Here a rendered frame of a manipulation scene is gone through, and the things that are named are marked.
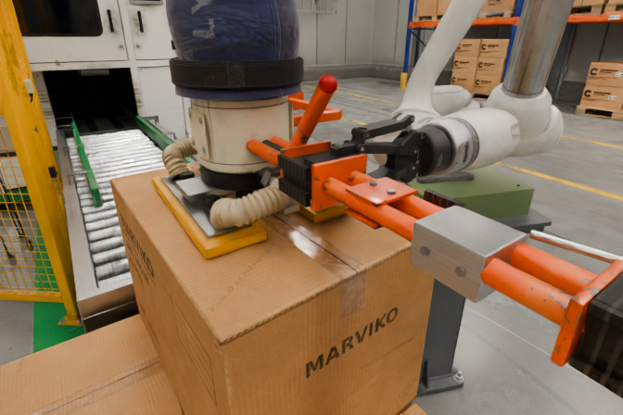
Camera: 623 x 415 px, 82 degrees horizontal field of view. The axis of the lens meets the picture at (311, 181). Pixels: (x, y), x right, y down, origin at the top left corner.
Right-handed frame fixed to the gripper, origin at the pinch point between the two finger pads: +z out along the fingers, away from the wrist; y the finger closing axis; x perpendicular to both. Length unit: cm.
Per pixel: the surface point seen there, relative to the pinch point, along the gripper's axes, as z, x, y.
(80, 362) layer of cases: 36, 46, 53
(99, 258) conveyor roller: 28, 92, 54
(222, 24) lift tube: 6.2, 17.7, -18.4
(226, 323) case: 17.0, -3.5, 13.1
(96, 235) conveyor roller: 27, 110, 54
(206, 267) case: 15.2, 8.3, 13.1
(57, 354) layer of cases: 41, 52, 53
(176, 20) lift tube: 10.7, 23.9, -19.0
